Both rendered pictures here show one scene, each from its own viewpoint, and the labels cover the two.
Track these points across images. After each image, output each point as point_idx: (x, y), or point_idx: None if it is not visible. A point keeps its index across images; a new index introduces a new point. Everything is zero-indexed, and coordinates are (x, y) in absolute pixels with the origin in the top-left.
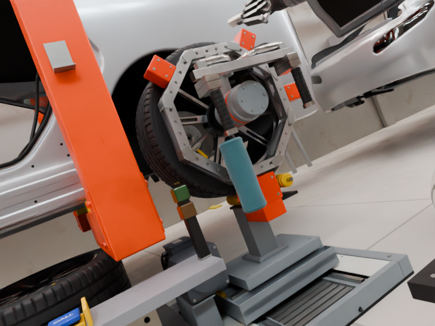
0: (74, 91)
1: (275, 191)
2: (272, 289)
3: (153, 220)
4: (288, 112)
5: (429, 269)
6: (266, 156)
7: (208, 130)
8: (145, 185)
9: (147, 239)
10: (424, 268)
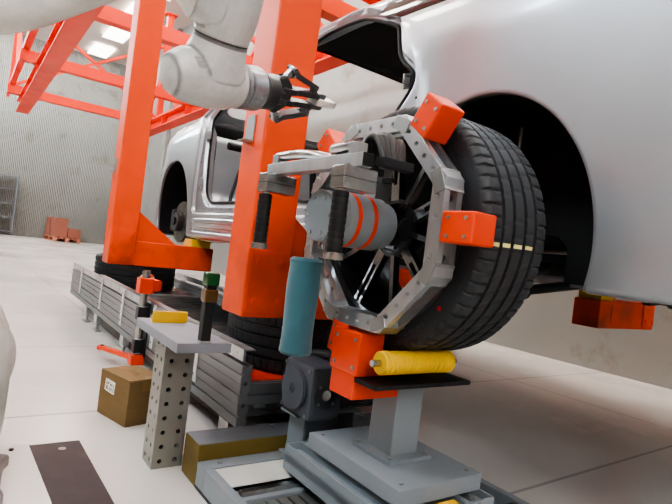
0: (247, 161)
1: (350, 362)
2: (312, 468)
3: (240, 295)
4: (425, 260)
5: (76, 451)
6: None
7: None
8: (250, 263)
9: (234, 307)
10: (82, 450)
